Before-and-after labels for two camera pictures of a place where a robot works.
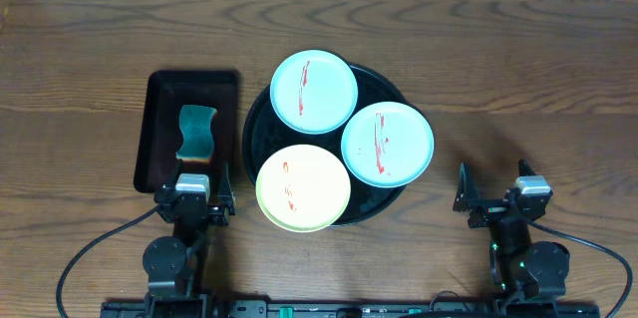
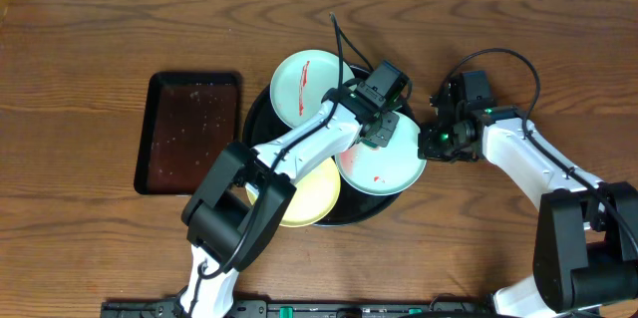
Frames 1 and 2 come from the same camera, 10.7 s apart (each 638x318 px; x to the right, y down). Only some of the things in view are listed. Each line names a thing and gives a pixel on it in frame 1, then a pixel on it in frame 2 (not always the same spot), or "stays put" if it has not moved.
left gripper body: (194, 208) -> (384, 126)
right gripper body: (483, 212) -> (440, 143)
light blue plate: (313, 92) stays put
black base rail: (501, 307) stays put
